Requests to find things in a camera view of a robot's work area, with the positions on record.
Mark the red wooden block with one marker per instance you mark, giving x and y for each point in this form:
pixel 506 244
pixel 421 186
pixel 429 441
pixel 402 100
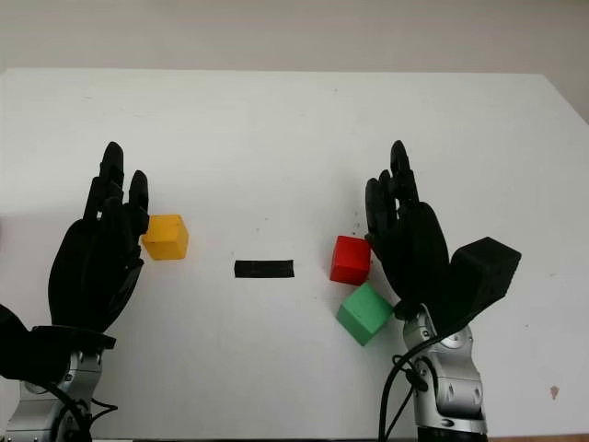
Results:
pixel 349 260

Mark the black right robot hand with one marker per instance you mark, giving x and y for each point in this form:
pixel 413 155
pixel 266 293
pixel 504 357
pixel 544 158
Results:
pixel 414 248

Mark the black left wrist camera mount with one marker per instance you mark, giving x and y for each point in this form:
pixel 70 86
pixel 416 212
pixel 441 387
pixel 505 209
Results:
pixel 27 350

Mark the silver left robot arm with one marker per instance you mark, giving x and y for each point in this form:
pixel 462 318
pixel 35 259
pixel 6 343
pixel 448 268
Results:
pixel 32 410

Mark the yellow wooden block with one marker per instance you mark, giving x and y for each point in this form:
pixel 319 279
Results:
pixel 165 239

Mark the green wooden block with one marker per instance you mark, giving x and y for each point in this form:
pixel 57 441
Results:
pixel 363 315

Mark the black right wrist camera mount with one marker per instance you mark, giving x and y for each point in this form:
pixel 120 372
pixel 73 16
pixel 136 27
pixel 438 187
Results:
pixel 483 276

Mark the black tape strip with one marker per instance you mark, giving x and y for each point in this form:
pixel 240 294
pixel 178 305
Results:
pixel 264 269

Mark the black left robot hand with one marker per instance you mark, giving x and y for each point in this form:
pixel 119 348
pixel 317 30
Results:
pixel 87 271

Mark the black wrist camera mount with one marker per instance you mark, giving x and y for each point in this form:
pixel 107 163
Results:
pixel 27 350
pixel 483 276

